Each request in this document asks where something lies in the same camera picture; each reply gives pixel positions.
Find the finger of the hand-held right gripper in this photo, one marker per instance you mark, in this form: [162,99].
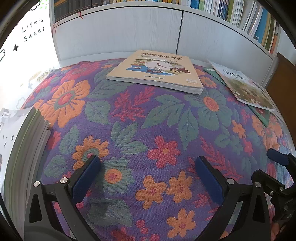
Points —
[270,183]
[277,156]

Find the pastel rabbit cover book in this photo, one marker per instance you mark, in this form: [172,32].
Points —
[245,85]

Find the floral purple blanket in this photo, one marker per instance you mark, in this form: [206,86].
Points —
[150,129]

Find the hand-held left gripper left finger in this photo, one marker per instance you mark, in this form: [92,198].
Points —
[86,178]

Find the white bookcase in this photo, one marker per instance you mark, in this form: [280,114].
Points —
[127,30]

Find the tan illustrated book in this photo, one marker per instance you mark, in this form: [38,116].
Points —
[157,69]

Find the teal green book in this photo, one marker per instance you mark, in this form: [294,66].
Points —
[262,115]

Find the red thread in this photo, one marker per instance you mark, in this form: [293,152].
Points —
[80,15]

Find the row of black shelved books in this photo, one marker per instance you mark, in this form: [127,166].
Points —
[69,7]

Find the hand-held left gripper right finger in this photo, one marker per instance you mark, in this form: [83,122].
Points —
[210,180]

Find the row of mixed colourful books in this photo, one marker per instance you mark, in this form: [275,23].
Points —
[249,18]

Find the tall stack of books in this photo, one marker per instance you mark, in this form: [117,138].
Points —
[23,150]

